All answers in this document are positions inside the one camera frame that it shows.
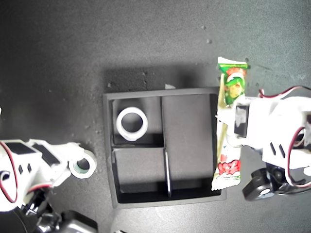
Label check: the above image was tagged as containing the white tape roll green core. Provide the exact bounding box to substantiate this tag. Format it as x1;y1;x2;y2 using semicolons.
68;150;98;180

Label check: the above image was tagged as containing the green snack bar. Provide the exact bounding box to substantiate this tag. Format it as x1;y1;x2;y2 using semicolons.
210;57;250;192

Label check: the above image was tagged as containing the black compartment tray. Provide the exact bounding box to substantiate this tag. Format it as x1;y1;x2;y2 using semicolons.
102;86;228;209

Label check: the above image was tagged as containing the arm red wire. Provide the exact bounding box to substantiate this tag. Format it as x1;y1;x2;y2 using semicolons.
284;127;311;188
0;141;19;203

